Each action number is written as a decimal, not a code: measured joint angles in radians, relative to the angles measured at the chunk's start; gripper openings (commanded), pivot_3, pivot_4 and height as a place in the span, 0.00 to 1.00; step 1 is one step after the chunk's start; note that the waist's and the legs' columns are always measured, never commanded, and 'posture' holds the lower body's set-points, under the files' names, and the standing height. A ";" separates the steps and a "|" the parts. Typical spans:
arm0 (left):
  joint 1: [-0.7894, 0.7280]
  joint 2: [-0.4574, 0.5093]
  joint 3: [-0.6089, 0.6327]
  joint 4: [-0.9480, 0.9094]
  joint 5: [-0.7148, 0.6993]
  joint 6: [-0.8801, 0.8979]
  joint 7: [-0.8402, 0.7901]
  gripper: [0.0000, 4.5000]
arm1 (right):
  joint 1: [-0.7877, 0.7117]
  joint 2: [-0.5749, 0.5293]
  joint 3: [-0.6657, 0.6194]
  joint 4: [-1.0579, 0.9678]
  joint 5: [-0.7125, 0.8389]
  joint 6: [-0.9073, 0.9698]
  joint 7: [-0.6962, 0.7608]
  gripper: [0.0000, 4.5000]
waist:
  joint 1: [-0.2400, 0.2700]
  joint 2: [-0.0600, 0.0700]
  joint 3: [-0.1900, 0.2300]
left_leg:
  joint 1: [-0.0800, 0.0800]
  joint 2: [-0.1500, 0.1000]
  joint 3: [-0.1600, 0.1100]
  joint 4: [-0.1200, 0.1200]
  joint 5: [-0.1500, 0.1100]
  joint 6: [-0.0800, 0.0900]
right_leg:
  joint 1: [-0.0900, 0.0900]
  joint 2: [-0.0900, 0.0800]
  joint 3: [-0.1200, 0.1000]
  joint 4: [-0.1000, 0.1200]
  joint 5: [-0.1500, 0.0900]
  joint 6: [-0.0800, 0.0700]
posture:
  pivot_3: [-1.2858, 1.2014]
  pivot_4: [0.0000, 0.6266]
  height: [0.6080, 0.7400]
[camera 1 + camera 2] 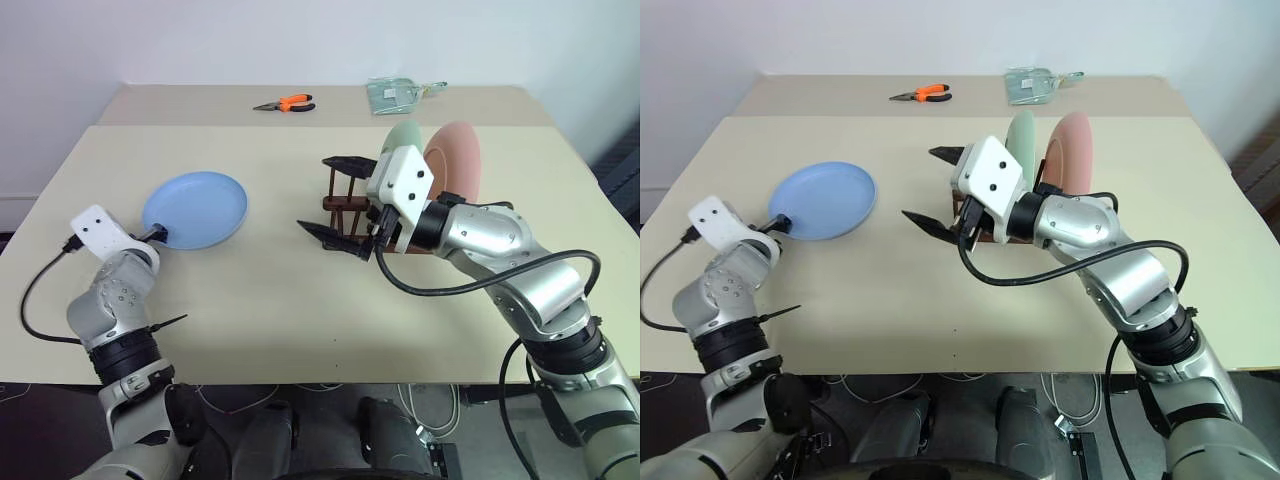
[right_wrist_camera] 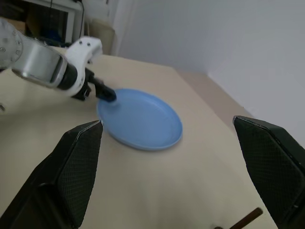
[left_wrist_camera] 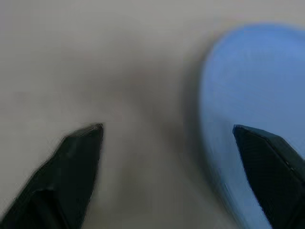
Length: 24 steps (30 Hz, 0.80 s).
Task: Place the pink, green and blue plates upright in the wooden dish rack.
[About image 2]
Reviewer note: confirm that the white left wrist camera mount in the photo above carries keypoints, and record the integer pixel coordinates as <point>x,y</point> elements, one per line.
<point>82,51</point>

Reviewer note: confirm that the cream padded chair back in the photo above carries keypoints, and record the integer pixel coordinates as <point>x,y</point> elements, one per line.
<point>101,35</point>

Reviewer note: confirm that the brown wooden stick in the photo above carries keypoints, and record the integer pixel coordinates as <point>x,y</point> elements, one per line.
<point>247,218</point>

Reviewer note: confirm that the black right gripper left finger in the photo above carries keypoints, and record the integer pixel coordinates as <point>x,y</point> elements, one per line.
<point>71,171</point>

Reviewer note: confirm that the blue plate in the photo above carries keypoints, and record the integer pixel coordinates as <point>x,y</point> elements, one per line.
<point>143,119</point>

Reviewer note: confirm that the white framed cabinet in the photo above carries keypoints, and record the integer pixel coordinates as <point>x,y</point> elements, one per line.
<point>47,21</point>

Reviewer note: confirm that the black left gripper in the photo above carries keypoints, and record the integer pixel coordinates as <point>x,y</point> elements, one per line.
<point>88,75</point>

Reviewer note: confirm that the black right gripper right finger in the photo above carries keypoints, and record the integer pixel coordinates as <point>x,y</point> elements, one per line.
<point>269,162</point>

